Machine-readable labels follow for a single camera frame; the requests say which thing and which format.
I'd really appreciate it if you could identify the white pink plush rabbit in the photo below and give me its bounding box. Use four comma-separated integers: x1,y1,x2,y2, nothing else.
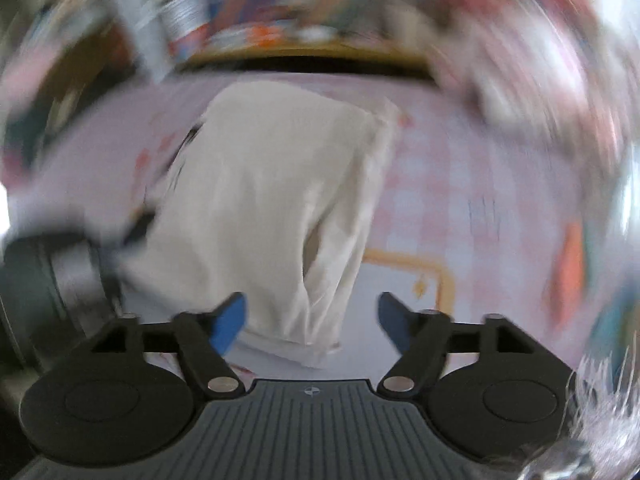
435,10,616,131

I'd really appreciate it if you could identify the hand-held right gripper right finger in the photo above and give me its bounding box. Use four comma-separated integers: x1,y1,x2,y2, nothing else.
376,291,563,401

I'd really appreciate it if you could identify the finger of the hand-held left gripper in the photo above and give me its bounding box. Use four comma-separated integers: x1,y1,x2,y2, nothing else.
117,210,158,251

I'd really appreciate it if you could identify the pink checkered desk mat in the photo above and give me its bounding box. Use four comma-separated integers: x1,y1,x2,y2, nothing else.
0,72,621,376

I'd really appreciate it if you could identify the tall orange blue carton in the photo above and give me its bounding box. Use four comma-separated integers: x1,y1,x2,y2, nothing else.
160,0,211,58

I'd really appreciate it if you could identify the white fluffy sleeve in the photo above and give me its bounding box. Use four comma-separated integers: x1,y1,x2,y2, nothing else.
565,350,640,480

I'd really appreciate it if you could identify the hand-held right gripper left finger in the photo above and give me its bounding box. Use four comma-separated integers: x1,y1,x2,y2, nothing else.
67,292,247,401

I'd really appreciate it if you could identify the white post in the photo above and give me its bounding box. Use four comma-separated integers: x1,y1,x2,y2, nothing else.
112,0,176,83

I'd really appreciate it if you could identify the wooden shelf board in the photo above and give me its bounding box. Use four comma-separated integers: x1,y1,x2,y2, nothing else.
185,45,441,81

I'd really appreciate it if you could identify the beige T-shirt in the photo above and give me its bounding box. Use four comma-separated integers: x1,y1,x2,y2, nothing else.
120,80,401,368

